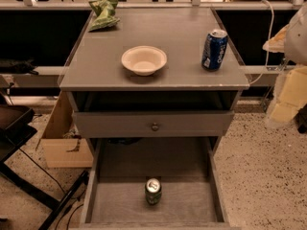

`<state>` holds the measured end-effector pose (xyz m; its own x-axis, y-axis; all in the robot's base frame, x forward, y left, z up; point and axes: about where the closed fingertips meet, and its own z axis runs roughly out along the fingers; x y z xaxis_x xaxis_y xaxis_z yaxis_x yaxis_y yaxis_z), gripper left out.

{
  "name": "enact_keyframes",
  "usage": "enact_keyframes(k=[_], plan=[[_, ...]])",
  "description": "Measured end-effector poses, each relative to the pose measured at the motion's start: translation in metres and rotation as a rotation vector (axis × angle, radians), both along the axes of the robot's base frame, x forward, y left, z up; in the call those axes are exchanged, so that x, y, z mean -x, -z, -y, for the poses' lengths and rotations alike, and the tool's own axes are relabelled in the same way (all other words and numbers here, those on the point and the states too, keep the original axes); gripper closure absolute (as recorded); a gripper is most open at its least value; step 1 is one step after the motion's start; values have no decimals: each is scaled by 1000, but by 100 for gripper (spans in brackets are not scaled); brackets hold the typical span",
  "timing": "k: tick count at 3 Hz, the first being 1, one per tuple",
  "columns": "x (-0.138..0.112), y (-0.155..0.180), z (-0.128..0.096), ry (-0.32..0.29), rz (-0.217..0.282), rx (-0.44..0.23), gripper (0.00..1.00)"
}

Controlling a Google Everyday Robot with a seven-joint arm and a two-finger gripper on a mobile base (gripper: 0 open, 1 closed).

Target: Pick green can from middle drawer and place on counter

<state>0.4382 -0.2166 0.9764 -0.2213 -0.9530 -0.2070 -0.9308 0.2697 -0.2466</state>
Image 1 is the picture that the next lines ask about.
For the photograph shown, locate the black chair base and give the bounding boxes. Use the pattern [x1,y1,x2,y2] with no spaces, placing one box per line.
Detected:
[0,106,85,230]

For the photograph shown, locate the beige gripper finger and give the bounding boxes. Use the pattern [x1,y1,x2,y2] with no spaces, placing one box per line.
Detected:
[268,65,307,125]

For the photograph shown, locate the cardboard box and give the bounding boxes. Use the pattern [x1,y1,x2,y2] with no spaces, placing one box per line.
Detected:
[40,92,93,168]

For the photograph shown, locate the green soda can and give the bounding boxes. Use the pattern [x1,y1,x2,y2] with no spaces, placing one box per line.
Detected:
[145,178,162,205]

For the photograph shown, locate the white paper bowl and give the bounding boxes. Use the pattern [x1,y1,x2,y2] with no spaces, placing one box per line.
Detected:
[121,46,167,76]

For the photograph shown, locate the grey drawer cabinet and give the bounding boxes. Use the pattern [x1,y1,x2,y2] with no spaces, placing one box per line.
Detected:
[59,7,250,230]

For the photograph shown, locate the green chip bag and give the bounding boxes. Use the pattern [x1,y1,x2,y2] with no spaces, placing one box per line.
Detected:
[88,0,120,32]

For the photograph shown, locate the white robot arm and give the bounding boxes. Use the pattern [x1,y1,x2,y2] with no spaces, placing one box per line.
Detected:
[263,5,307,127]

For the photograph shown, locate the blue soda can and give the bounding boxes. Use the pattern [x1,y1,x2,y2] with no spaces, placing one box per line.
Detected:
[201,29,228,71]

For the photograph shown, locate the white cable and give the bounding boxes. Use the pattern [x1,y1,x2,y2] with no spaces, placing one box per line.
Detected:
[248,0,275,85]

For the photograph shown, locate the open grey middle drawer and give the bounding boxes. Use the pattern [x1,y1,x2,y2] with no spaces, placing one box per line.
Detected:
[76,137,241,230]

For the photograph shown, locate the round metal drawer knob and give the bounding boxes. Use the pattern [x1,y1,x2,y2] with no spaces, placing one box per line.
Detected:
[152,123,159,131]

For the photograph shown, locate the black floor cable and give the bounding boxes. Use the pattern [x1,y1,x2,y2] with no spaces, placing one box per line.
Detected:
[18,148,84,230]

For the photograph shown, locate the grey top drawer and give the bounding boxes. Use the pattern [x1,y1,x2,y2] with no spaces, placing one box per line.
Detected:
[73,111,234,138]

